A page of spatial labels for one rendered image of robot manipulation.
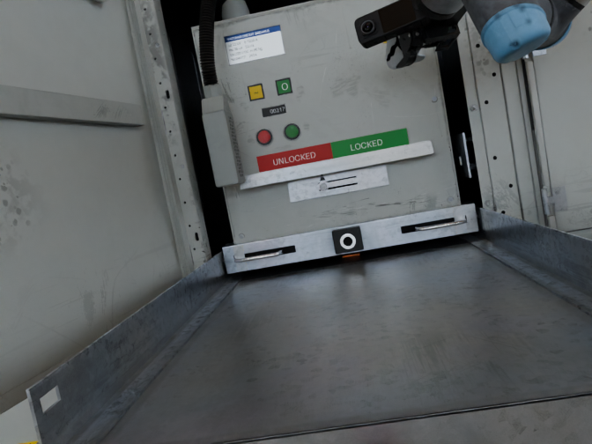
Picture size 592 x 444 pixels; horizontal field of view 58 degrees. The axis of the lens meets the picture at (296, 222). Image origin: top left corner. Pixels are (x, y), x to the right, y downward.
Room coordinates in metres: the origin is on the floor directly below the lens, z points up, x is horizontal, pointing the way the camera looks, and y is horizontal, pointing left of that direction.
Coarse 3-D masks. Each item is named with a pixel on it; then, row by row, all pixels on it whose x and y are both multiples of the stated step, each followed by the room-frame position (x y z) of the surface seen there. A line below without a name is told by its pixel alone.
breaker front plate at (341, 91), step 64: (384, 0) 1.11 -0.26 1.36; (256, 64) 1.14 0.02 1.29; (320, 64) 1.12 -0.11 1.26; (384, 64) 1.11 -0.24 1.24; (256, 128) 1.14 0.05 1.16; (320, 128) 1.13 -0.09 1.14; (384, 128) 1.11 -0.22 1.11; (256, 192) 1.14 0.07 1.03; (320, 192) 1.13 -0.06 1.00; (384, 192) 1.11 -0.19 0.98; (448, 192) 1.10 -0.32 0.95
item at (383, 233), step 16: (448, 208) 1.09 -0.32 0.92; (464, 208) 1.09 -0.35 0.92; (352, 224) 1.11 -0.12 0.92; (368, 224) 1.11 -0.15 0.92; (384, 224) 1.10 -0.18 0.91; (400, 224) 1.10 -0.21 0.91; (416, 224) 1.10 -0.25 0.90; (432, 224) 1.09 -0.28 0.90; (256, 240) 1.14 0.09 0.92; (272, 240) 1.13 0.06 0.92; (288, 240) 1.12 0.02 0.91; (304, 240) 1.12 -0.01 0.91; (320, 240) 1.12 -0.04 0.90; (368, 240) 1.11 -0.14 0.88; (384, 240) 1.10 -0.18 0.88; (400, 240) 1.10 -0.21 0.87; (416, 240) 1.10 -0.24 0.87; (224, 256) 1.14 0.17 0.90; (288, 256) 1.12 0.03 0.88; (304, 256) 1.12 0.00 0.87; (320, 256) 1.12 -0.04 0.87
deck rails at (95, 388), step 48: (528, 240) 0.80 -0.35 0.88; (576, 240) 0.63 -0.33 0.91; (192, 288) 0.90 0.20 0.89; (576, 288) 0.63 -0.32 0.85; (144, 336) 0.68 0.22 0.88; (192, 336) 0.76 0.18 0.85; (48, 384) 0.46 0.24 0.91; (96, 384) 0.54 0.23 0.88; (144, 384) 0.58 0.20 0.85; (48, 432) 0.44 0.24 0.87; (96, 432) 0.48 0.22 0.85
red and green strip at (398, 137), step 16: (320, 144) 1.13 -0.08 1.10; (336, 144) 1.12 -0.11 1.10; (352, 144) 1.12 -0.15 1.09; (368, 144) 1.12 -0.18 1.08; (384, 144) 1.11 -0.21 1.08; (400, 144) 1.11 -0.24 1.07; (272, 160) 1.14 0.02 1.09; (288, 160) 1.13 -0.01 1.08; (304, 160) 1.13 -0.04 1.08; (320, 160) 1.13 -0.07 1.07
